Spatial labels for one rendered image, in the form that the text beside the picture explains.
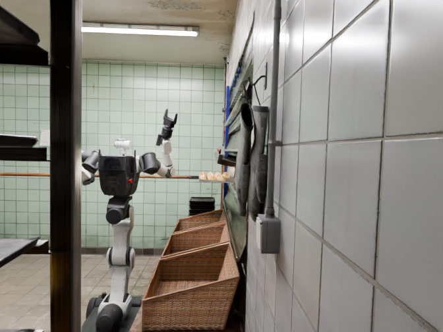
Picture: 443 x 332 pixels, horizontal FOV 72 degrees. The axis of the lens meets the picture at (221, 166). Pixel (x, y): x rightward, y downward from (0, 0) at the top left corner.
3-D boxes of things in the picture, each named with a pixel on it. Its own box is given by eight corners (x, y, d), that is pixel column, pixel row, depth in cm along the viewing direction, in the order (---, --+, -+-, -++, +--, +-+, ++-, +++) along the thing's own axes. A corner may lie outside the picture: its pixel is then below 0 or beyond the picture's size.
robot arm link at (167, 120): (171, 121, 233) (168, 136, 238) (180, 121, 241) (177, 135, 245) (160, 116, 239) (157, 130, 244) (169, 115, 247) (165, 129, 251)
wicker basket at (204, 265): (230, 281, 206) (231, 241, 205) (240, 331, 150) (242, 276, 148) (157, 281, 203) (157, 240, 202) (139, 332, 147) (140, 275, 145)
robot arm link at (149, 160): (162, 171, 237) (154, 165, 225) (151, 175, 239) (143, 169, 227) (159, 159, 243) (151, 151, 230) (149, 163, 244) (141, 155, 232)
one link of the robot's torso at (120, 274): (128, 315, 225) (132, 249, 233) (100, 316, 224) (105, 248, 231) (132, 309, 241) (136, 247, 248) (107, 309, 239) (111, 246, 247)
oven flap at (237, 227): (225, 201, 326) (233, 183, 325) (243, 264, 147) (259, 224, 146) (221, 199, 326) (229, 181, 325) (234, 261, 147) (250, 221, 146)
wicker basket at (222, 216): (223, 234, 323) (225, 207, 322) (227, 251, 267) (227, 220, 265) (177, 232, 321) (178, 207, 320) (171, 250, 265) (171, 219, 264)
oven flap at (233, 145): (227, 152, 323) (234, 134, 322) (247, 155, 144) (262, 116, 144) (223, 150, 323) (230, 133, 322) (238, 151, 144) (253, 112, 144)
